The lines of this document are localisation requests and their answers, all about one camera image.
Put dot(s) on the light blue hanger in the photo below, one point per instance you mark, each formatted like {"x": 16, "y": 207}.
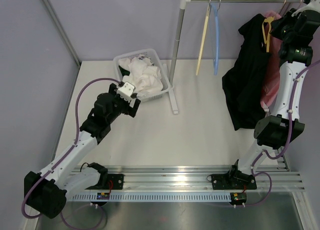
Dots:
{"x": 215, "y": 36}

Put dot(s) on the green and white t shirt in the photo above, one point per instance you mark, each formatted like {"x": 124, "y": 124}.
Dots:
{"x": 134, "y": 65}

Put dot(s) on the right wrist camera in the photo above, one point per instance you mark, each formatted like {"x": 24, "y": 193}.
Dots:
{"x": 310, "y": 2}

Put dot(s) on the white slotted cable duct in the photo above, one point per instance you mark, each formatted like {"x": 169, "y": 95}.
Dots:
{"x": 219, "y": 197}

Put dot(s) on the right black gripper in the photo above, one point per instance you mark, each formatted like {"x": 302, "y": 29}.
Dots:
{"x": 276, "y": 25}

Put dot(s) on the white plastic basket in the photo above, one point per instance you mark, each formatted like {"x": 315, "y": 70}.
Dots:
{"x": 152, "y": 54}

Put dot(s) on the metal clothes rack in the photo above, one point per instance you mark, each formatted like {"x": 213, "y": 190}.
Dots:
{"x": 203, "y": 94}

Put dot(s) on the pink t shirt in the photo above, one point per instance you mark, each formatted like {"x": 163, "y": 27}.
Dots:
{"x": 271, "y": 81}

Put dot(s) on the cream plastic hanger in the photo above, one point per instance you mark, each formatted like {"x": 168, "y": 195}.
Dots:
{"x": 203, "y": 38}

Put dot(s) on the black t shirt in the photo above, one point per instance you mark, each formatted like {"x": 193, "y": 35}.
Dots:
{"x": 242, "y": 84}

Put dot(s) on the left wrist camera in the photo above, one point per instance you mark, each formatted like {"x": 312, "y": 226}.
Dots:
{"x": 126, "y": 91}

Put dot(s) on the yellow hanger front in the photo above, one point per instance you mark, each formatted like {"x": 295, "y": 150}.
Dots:
{"x": 266, "y": 32}

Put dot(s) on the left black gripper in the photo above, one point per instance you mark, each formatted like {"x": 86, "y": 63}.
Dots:
{"x": 128, "y": 109}

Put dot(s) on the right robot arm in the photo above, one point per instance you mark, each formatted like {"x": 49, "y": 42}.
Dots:
{"x": 274, "y": 133}

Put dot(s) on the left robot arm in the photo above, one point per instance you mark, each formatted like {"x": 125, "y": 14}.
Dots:
{"x": 48, "y": 190}

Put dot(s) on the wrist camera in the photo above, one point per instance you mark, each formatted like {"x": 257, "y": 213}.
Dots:
{"x": 126, "y": 91}
{"x": 310, "y": 2}

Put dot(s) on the aluminium mounting rail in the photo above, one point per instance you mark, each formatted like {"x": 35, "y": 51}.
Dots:
{"x": 195, "y": 178}

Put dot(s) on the white printed t shirt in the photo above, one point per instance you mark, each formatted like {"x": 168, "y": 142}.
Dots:
{"x": 147, "y": 82}

